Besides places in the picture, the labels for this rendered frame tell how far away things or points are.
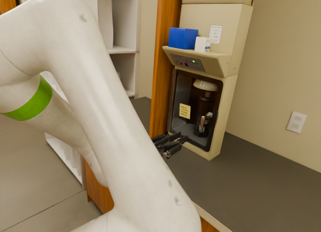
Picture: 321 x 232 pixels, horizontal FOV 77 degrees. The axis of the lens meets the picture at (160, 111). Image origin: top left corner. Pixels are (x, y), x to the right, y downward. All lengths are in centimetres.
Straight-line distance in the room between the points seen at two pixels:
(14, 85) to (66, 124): 18
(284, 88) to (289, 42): 25
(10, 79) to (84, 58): 15
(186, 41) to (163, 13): 22
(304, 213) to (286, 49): 81
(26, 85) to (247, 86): 123
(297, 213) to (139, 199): 84
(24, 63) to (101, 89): 15
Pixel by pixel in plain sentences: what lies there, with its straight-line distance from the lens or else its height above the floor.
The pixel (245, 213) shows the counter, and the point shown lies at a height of 94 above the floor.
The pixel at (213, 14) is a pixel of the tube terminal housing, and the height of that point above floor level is 167.
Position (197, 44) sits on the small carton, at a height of 154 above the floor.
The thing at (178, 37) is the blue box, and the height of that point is 156.
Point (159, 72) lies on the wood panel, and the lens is 116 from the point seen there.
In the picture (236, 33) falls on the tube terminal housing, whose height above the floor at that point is 160.
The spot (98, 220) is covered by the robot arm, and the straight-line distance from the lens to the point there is 40.
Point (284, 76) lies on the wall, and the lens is 135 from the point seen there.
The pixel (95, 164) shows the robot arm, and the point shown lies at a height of 118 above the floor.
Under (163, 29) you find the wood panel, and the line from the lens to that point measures 113.
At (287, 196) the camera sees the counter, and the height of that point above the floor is 94.
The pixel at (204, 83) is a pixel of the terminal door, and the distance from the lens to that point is 104.
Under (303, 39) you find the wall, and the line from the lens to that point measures 133.
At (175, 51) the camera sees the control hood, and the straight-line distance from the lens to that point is 101.
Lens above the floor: 161
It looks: 23 degrees down
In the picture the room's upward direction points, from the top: 5 degrees clockwise
